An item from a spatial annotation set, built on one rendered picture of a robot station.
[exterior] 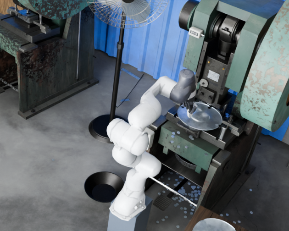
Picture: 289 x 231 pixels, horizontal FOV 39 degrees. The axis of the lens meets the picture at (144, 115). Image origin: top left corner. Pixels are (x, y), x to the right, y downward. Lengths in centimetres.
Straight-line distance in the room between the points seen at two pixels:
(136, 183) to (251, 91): 78
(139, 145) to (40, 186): 141
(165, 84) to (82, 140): 152
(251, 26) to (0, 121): 229
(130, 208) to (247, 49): 109
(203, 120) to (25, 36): 169
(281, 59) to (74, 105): 235
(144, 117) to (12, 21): 210
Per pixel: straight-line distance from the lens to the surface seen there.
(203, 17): 238
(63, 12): 325
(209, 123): 260
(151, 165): 215
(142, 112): 188
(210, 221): 258
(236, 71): 239
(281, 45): 198
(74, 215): 295
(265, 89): 203
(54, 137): 351
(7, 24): 371
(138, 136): 186
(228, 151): 266
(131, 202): 234
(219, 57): 251
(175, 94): 210
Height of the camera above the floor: 230
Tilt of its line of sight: 37 degrees down
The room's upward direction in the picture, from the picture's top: 10 degrees clockwise
